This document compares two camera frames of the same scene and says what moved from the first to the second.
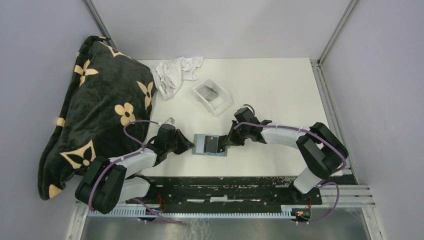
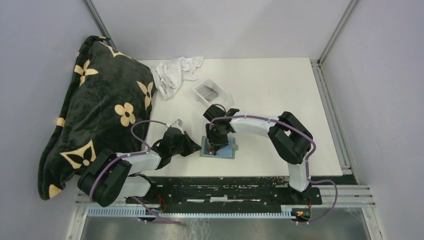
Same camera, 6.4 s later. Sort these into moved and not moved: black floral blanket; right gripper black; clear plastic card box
Moved: right gripper black
Not moved: black floral blanket; clear plastic card box
